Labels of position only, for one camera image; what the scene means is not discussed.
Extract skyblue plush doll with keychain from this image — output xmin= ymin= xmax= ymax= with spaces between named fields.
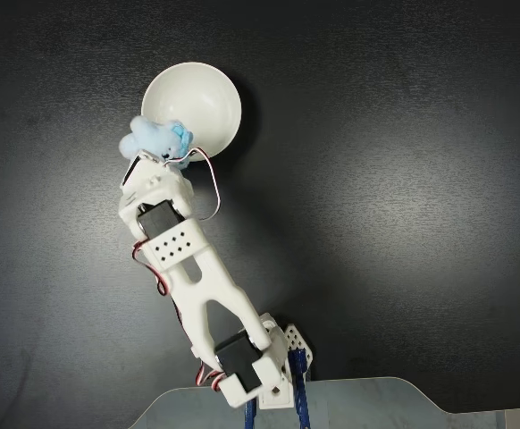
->
xmin=118 ymin=114 xmax=195 ymax=172

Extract white bowl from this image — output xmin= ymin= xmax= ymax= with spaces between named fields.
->
xmin=141 ymin=62 xmax=243 ymax=163

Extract gripper servo cable loop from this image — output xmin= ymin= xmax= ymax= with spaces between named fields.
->
xmin=164 ymin=147 xmax=223 ymax=223

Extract red white black servo cable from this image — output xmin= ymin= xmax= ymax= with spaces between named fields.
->
xmin=131 ymin=240 xmax=185 ymax=334

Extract base servo cable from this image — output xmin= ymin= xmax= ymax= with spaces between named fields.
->
xmin=195 ymin=362 xmax=226 ymax=393

